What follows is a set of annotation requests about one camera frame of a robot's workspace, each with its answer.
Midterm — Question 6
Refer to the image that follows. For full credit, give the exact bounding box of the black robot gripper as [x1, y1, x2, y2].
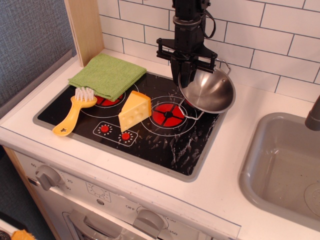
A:
[156, 19, 217, 88]

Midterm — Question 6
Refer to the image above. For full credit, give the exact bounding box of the small stainless steel pan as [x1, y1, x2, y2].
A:
[177, 58, 236, 120]

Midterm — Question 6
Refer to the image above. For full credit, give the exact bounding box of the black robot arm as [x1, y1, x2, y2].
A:
[156, 0, 218, 88]

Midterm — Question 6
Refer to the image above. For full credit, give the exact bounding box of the green folded towel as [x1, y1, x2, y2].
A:
[68, 53, 147, 102]

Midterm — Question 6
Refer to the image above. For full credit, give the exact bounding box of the yellow toy cheese wedge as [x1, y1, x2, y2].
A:
[118, 90, 152, 132]

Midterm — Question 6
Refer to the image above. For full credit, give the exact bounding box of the black toy stovetop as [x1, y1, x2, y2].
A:
[32, 71, 234, 183]

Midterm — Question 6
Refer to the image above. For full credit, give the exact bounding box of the yellow dish brush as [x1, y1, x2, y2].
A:
[52, 87, 97, 137]

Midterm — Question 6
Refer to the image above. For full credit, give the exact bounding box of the grey faucet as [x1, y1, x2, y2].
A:
[304, 96, 320, 131]

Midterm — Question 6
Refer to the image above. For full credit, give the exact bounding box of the grey plastic sink basin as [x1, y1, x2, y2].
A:
[239, 112, 320, 231]

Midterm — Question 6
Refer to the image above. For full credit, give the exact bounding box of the grey right oven knob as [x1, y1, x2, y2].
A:
[132, 209, 165, 239]

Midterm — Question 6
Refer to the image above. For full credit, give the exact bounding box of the grey oven knob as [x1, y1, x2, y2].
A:
[132, 209, 165, 239]
[35, 165, 61, 191]

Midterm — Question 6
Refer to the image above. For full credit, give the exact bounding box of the grey left oven knob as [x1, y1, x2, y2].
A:
[35, 165, 61, 191]

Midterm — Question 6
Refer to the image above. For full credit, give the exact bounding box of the orange fuzzy object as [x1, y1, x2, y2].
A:
[11, 229, 36, 240]

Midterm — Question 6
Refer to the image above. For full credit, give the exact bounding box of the grey oven door handle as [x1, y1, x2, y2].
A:
[69, 210, 132, 240]

